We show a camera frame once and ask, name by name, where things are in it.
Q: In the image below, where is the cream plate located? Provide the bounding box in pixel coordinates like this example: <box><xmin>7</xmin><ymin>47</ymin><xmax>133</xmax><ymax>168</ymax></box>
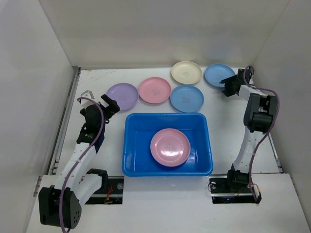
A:
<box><xmin>171</xmin><ymin>61</ymin><xmax>203</xmax><ymax>84</ymax></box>

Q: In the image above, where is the right aluminium rail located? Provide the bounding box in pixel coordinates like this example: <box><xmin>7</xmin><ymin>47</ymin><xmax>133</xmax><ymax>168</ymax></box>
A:
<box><xmin>245</xmin><ymin>66</ymin><xmax>284</xmax><ymax>173</ymax></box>

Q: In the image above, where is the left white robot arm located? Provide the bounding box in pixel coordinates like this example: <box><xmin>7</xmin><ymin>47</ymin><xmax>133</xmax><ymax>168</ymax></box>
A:
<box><xmin>38</xmin><ymin>94</ymin><xmax>120</xmax><ymax>233</ymax></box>

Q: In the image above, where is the pink plate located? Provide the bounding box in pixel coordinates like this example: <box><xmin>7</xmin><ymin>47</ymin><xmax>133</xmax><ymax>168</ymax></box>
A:
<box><xmin>150</xmin><ymin>128</ymin><xmax>190</xmax><ymax>167</ymax></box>
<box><xmin>138</xmin><ymin>77</ymin><xmax>172</xmax><ymax>104</ymax></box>

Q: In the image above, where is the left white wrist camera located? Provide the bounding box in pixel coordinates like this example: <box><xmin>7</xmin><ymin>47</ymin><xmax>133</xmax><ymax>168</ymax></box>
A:
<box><xmin>77</xmin><ymin>90</ymin><xmax>95</xmax><ymax>109</ymax></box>

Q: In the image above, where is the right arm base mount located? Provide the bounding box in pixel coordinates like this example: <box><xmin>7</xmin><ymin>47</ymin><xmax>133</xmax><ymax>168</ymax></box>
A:
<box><xmin>207</xmin><ymin>176</ymin><xmax>262</xmax><ymax>204</ymax></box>

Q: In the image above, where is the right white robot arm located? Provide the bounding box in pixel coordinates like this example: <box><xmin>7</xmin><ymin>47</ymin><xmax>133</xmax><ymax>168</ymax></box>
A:
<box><xmin>220</xmin><ymin>66</ymin><xmax>279</xmax><ymax>194</ymax></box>

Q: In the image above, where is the purple plate left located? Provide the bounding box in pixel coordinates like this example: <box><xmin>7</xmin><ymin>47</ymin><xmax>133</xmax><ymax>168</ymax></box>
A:
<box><xmin>106</xmin><ymin>83</ymin><xmax>138</xmax><ymax>111</ymax></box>

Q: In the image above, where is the blue plastic bin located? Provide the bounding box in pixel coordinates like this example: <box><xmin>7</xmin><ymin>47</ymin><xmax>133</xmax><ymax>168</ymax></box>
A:
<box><xmin>122</xmin><ymin>113</ymin><xmax>213</xmax><ymax>177</ymax></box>

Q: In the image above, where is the aluminium rail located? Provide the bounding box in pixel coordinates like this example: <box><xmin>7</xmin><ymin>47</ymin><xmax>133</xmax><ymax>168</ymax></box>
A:
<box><xmin>43</xmin><ymin>66</ymin><xmax>81</xmax><ymax>175</ymax></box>
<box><xmin>245</xmin><ymin>66</ymin><xmax>284</xmax><ymax>173</ymax></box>

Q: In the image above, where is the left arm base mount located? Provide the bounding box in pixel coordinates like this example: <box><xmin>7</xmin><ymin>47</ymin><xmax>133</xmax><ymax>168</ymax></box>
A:
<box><xmin>86</xmin><ymin>176</ymin><xmax>124</xmax><ymax>205</ymax></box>

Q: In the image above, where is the blue plate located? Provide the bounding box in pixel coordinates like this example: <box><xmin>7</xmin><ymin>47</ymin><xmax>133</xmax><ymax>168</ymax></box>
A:
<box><xmin>170</xmin><ymin>85</ymin><xmax>204</xmax><ymax>113</ymax></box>
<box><xmin>204</xmin><ymin>64</ymin><xmax>235</xmax><ymax>89</ymax></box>

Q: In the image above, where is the left aluminium rail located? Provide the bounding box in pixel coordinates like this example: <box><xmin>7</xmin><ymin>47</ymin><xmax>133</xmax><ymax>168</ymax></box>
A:
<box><xmin>43</xmin><ymin>66</ymin><xmax>81</xmax><ymax>175</ymax></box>

